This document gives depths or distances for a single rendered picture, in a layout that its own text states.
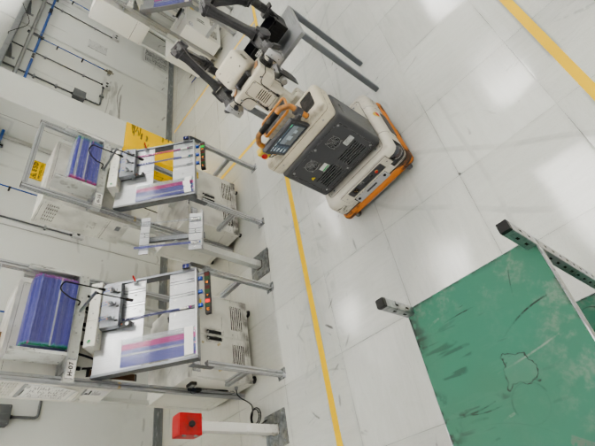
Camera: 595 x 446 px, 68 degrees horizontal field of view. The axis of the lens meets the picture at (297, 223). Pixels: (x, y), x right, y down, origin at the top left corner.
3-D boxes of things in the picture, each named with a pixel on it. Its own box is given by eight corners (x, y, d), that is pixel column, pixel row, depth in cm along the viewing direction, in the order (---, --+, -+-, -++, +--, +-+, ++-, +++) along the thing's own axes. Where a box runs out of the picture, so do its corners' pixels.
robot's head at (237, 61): (248, 65, 258) (230, 47, 259) (228, 92, 268) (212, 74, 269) (258, 65, 271) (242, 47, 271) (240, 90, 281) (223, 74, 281)
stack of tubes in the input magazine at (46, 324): (79, 280, 309) (37, 271, 294) (67, 349, 278) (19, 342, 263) (73, 288, 316) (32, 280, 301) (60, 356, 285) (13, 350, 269)
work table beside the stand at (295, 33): (379, 88, 339) (301, 31, 293) (321, 151, 373) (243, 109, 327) (361, 60, 369) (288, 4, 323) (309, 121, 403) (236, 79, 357)
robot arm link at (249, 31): (194, 15, 256) (199, 0, 249) (198, 5, 265) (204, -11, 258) (263, 51, 271) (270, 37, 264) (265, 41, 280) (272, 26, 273)
